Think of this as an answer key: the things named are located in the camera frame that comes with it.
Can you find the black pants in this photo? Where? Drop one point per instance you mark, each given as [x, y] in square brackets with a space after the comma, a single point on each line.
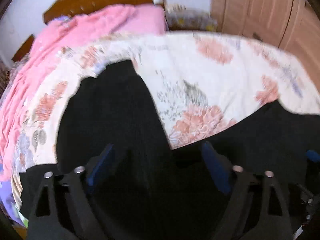
[153, 190]

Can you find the floral covered nightstand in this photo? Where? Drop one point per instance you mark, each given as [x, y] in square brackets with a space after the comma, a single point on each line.
[192, 20]

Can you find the pink duvet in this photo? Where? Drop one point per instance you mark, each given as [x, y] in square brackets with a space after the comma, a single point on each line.
[75, 45]

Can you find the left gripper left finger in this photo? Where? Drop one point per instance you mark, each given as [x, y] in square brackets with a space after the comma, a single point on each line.
[62, 208]

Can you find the light wooden wardrobe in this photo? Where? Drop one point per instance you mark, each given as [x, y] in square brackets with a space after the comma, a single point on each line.
[291, 25]

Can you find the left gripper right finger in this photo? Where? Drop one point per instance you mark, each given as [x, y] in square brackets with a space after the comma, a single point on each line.
[256, 208]

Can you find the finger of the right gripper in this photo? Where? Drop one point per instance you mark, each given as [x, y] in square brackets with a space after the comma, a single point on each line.
[313, 156]

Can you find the floral cream quilt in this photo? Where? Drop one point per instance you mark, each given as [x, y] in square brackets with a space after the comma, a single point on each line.
[201, 84]

